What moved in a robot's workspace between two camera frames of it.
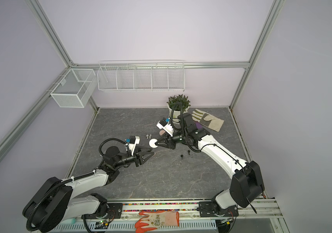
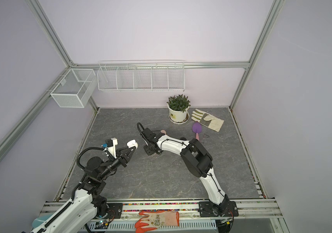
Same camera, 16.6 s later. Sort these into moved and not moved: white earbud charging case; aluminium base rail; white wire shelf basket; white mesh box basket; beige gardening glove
Moved: white earbud charging case
Not moved: aluminium base rail; beige gardening glove; white wire shelf basket; white mesh box basket
